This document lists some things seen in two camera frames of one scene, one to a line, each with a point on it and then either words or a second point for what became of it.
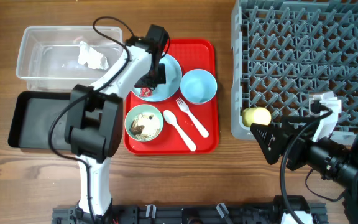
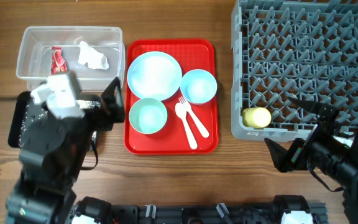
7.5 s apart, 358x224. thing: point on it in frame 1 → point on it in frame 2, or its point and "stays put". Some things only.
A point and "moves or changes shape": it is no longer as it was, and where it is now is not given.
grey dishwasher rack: [284, 51] stays put
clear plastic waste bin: [57, 58] stays put
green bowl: [143, 122] moves or changes shape
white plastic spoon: [170, 117] → [181, 112]
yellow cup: [256, 115] stays put
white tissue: [94, 59] stays put
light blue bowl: [198, 86] stays put
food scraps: [145, 127] → [32, 112]
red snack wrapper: [145, 91] → [58, 63]
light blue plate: [173, 76] stays put
